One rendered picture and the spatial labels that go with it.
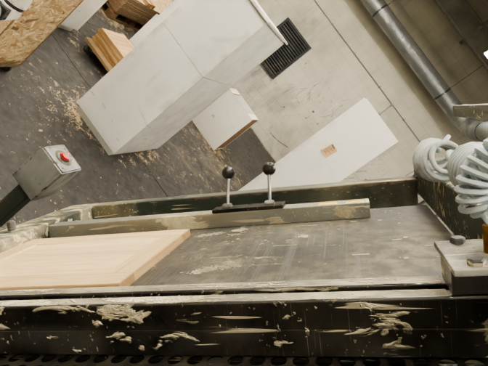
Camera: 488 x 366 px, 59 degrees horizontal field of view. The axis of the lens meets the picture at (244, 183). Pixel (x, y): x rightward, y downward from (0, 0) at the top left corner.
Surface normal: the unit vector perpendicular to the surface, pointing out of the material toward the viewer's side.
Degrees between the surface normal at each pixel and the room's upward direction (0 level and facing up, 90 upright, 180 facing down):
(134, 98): 90
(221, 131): 90
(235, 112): 90
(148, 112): 90
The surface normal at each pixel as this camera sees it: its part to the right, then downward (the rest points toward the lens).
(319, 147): -0.25, 0.13
